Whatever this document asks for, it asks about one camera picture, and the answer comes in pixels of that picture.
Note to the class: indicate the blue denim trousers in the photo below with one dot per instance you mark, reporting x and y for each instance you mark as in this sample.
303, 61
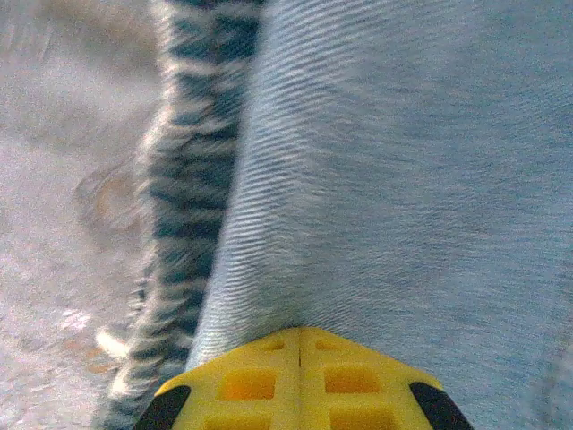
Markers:
380, 179

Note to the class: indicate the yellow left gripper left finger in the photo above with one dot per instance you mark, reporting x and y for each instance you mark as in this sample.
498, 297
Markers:
250, 385

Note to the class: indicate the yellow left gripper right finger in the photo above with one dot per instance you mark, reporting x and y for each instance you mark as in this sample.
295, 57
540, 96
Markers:
358, 385

